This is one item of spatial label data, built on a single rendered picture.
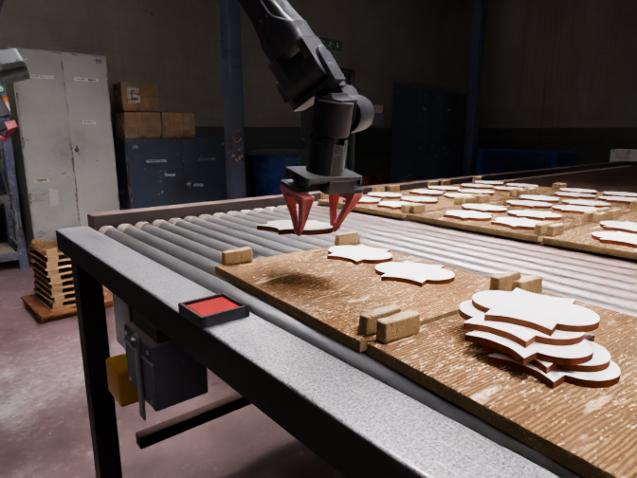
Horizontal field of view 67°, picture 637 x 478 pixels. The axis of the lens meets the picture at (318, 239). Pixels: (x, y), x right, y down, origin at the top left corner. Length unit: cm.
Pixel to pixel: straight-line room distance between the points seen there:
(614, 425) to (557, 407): 4
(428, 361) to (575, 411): 14
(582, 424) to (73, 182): 493
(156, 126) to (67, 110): 91
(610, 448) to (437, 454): 13
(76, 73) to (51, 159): 83
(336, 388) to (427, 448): 12
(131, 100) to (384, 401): 511
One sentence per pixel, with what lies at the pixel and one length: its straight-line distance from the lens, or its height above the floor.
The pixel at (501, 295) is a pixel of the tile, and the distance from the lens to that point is 64.
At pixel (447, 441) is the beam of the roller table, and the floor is 92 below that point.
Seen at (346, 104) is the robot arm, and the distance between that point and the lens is 69.
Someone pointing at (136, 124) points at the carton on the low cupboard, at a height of 126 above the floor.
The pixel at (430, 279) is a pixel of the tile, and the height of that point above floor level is 94.
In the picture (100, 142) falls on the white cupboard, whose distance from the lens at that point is 521.
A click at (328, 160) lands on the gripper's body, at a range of 69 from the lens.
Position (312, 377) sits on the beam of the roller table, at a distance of 55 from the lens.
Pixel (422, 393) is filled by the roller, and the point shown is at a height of 91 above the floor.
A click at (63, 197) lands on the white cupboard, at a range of 515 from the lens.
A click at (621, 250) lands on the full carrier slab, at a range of 119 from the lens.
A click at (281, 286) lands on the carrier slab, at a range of 77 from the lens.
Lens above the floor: 118
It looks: 13 degrees down
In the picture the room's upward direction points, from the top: straight up
